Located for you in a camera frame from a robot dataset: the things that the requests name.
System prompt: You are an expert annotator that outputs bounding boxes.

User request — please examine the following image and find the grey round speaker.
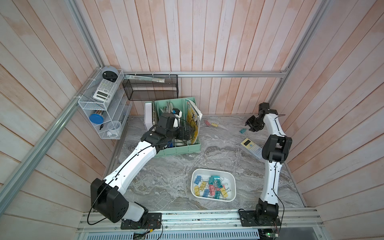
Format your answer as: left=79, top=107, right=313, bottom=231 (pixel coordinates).
left=102, top=66, right=119, bottom=83

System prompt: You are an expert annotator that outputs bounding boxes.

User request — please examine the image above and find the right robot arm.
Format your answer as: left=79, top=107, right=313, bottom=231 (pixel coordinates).
left=246, top=113, right=292, bottom=226

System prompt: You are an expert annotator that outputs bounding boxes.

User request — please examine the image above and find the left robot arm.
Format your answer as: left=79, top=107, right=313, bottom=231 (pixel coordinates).
left=91, top=109, right=193, bottom=227

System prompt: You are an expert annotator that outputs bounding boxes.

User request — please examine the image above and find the blue lid jar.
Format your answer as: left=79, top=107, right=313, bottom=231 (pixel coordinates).
left=89, top=110, right=104, bottom=125

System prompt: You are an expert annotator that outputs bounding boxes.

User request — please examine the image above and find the blue binder clip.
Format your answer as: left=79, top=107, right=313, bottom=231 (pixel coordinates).
left=194, top=175, right=202, bottom=185
left=203, top=189, right=211, bottom=198

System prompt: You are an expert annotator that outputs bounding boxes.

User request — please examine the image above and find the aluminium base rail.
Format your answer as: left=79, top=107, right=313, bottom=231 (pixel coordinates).
left=74, top=208, right=331, bottom=240

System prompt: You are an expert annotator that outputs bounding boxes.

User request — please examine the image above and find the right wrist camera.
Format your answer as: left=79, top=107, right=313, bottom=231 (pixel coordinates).
left=258, top=103, right=270, bottom=116

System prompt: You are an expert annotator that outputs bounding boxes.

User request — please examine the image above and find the white desk calculator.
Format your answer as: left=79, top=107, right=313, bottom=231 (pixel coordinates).
left=93, top=79, right=118, bottom=103

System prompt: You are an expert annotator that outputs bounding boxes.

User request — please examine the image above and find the white wire shelf rack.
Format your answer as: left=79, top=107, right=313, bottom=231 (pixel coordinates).
left=78, top=68, right=132, bottom=140

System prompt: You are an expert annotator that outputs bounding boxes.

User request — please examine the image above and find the white plastic storage box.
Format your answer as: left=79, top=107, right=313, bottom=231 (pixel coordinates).
left=191, top=169, right=237, bottom=203

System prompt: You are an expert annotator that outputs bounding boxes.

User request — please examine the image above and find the green file organizer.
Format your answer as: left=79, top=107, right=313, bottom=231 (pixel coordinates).
left=141, top=97, right=203, bottom=157

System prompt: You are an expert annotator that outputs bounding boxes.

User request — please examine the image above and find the yellow art book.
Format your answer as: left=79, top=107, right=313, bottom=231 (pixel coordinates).
left=186, top=99, right=203, bottom=145

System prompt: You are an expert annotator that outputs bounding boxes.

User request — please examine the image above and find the stack of magazines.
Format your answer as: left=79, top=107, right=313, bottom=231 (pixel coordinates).
left=160, top=101, right=177, bottom=114

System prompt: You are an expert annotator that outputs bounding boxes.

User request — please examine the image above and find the ruler on basket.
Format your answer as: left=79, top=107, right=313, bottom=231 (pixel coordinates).
left=125, top=75, right=165, bottom=83

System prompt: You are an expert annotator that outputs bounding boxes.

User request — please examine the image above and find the yellow blue calculator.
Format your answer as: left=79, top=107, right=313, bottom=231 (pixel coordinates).
left=241, top=138, right=263, bottom=160

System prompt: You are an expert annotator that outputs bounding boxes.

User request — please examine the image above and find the black mesh basket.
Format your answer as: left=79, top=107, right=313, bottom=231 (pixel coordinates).
left=123, top=74, right=179, bottom=101

